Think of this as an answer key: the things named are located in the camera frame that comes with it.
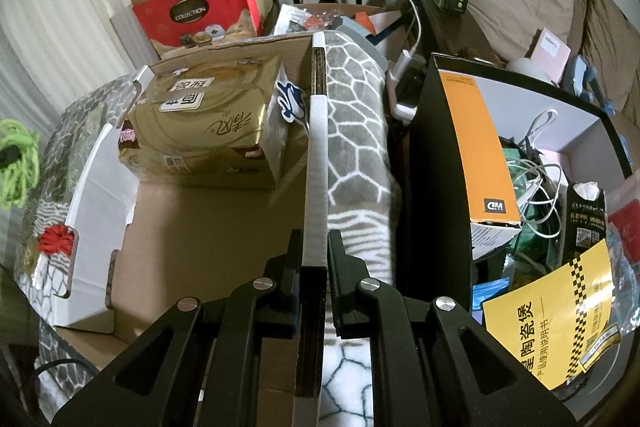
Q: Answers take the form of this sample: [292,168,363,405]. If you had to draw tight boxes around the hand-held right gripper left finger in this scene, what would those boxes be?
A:
[50,229,306,427]

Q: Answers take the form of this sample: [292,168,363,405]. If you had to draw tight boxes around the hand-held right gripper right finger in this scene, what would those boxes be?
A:
[327,229,581,427]

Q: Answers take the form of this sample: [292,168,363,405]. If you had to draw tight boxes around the green braided cable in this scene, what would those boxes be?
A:
[0,118,41,208]

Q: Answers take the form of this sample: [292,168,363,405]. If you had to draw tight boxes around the brown cardboard box white outside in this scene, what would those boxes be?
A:
[52,32,331,427]

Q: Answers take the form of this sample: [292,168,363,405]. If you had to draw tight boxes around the black storage box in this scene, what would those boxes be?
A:
[407,52,640,427]

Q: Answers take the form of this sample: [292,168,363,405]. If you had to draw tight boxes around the blue packet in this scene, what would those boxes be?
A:
[472,279,511,310]

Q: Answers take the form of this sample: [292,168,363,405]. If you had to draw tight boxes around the white curtain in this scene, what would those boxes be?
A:
[0,0,161,118]

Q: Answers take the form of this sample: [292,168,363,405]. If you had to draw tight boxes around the grey patterned blanket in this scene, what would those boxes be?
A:
[15,29,406,427]

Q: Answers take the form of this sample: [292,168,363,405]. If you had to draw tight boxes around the gold tissue pack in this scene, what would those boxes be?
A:
[117,54,291,190]

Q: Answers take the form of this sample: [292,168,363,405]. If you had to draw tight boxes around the orange and black box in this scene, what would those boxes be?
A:
[439,69,523,260]

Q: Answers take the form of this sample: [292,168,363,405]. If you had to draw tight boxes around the blue white sticker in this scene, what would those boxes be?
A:
[275,77,308,125]

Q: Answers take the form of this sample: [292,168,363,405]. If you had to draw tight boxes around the yellow manual booklet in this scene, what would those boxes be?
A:
[481,237,626,392]

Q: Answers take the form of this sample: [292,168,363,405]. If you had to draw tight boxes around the green circuit board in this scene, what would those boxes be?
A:
[500,134,566,278]

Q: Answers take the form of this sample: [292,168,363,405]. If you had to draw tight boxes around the white power adapter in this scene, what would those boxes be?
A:
[387,49,426,120]

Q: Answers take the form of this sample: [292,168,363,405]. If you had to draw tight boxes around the red collection gift box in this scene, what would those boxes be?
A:
[131,0,263,58]

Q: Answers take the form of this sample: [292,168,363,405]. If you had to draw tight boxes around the black torn packet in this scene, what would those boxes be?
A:
[562,181,608,268]

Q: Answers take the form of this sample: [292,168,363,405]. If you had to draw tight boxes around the open cardboard box with clutter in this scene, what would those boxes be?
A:
[272,2,396,45]

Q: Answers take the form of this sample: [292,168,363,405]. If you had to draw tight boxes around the clear plastic bag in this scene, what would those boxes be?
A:
[607,227,640,338]

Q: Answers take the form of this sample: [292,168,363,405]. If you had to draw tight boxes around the red packet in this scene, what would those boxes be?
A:
[607,199,640,253]

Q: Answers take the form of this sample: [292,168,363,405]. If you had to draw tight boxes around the white round object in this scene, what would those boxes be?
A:
[505,56,551,85]

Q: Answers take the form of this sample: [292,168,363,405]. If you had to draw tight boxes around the pink box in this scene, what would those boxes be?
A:
[530,28,572,80]

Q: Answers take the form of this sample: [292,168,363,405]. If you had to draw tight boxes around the blue toy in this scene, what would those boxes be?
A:
[567,54,621,112]

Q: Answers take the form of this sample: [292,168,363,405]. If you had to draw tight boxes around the brown striped pillow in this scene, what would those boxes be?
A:
[570,0,640,128]

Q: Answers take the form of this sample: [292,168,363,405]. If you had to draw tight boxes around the red ruffled hair tie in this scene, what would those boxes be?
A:
[37,227,76,255]

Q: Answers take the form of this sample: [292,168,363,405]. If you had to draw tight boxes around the black cable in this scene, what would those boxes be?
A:
[37,357,98,375]

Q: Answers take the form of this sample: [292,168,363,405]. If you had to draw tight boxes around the white tangled cables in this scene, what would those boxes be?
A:
[505,109,571,240]

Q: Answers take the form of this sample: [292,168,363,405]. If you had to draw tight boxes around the white charger cable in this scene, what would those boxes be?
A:
[395,0,423,55]

